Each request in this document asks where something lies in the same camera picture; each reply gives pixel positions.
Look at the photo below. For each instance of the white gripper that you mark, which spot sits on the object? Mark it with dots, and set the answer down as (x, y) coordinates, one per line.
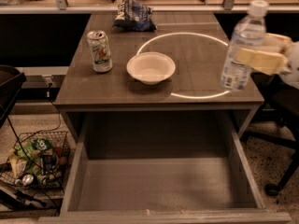
(293, 66)

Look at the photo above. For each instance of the clear plastic water bottle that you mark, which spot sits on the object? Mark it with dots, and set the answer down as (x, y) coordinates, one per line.
(248, 33)

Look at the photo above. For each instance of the grey open drawer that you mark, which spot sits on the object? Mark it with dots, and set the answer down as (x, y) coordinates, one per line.
(163, 167)

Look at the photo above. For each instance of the black office chair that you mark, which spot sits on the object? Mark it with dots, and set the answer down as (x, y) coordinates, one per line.
(284, 99)

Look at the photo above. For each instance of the grey wooden cabinet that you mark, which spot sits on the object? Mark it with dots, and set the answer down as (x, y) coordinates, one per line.
(176, 67)

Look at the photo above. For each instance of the white paper bowl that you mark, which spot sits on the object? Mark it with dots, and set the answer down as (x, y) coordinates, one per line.
(151, 67)

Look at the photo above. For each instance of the blue chip bag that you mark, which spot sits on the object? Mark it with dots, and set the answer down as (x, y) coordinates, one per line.
(133, 16)

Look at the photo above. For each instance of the white green soda can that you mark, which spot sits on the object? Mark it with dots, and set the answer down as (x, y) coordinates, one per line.
(99, 50)

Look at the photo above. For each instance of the dark bin at left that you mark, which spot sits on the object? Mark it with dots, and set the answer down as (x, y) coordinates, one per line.
(11, 80)

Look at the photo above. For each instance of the green snack bag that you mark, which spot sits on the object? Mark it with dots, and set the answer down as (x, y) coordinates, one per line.
(32, 152)

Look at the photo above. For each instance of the silver can in basket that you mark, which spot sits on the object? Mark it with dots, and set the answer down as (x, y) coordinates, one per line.
(27, 180)

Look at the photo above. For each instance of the wire basket with trash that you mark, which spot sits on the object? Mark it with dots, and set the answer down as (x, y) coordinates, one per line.
(53, 168)

